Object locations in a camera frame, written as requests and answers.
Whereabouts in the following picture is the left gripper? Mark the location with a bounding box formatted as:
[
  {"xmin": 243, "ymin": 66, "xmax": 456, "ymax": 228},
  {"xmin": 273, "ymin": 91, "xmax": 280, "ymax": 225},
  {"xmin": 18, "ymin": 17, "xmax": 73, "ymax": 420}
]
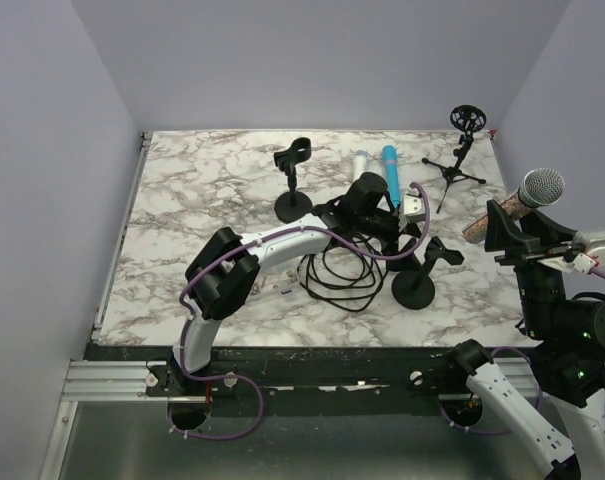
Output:
[{"xmin": 355, "ymin": 212, "xmax": 423, "ymax": 272}]

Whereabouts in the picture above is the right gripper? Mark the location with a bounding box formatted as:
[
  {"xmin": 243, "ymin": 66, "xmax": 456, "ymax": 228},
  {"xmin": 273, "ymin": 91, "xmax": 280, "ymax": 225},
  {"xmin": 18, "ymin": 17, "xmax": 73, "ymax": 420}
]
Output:
[{"xmin": 485, "ymin": 193, "xmax": 577, "ymax": 337}]

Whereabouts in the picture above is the glitter silver microphone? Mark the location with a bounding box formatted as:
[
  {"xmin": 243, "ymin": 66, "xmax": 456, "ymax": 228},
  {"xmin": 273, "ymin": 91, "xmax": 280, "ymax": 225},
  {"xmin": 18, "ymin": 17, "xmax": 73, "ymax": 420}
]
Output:
[{"xmin": 462, "ymin": 168, "xmax": 566, "ymax": 244}]

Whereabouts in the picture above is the black desk mic stand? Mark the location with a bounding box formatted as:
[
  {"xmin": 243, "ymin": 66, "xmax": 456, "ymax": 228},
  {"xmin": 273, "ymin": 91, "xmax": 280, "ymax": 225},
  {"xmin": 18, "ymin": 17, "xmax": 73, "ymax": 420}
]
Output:
[{"xmin": 391, "ymin": 236, "xmax": 464, "ymax": 311}]

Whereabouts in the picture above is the blue microphone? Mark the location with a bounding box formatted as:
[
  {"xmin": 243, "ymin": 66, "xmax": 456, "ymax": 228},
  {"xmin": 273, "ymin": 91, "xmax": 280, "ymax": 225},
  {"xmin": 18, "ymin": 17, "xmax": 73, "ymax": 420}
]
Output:
[{"xmin": 381, "ymin": 145, "xmax": 402, "ymax": 208}]

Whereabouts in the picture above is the white microphone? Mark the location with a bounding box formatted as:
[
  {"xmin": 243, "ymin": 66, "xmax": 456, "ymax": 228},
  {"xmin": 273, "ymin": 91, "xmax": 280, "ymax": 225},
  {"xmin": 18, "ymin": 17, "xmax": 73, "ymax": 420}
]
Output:
[{"xmin": 352, "ymin": 150, "xmax": 369, "ymax": 182}]

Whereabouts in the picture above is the black tripod shock-mount stand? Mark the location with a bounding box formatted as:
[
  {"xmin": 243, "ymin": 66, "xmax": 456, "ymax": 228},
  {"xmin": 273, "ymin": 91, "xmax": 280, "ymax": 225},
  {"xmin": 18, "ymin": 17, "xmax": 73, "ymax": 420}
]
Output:
[{"xmin": 421, "ymin": 104, "xmax": 487, "ymax": 213}]

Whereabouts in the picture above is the black round-base mic stand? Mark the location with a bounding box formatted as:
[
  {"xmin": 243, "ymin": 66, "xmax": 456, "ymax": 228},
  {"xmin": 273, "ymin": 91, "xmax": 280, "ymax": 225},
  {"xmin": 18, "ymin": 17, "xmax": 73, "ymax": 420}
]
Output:
[{"xmin": 273, "ymin": 137, "xmax": 313, "ymax": 224}]

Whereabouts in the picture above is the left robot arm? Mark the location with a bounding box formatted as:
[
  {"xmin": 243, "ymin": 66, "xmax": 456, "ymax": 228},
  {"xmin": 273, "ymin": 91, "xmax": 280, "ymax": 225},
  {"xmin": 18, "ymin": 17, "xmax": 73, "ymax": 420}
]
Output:
[{"xmin": 169, "ymin": 172, "xmax": 431, "ymax": 395}]

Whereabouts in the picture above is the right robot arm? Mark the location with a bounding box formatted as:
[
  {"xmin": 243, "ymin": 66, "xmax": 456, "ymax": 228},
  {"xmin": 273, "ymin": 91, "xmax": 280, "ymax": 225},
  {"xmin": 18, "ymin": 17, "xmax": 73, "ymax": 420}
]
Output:
[{"xmin": 441, "ymin": 200, "xmax": 605, "ymax": 479}]

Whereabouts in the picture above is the clear plastic screw box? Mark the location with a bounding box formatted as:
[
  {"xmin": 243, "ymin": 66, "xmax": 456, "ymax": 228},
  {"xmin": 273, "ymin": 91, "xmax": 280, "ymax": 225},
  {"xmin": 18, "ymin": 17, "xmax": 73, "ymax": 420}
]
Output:
[{"xmin": 248, "ymin": 267, "xmax": 299, "ymax": 300}]

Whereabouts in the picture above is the coiled black usb cable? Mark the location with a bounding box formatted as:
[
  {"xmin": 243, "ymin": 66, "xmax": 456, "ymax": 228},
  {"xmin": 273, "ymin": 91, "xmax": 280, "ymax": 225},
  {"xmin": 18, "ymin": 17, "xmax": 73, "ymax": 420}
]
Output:
[{"xmin": 298, "ymin": 232, "xmax": 388, "ymax": 315}]

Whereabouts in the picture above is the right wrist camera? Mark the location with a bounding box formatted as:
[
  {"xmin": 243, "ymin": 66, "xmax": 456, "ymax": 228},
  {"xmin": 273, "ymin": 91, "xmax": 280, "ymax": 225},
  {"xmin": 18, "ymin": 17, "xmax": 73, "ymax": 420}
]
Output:
[{"xmin": 538, "ymin": 230, "xmax": 605, "ymax": 274}]

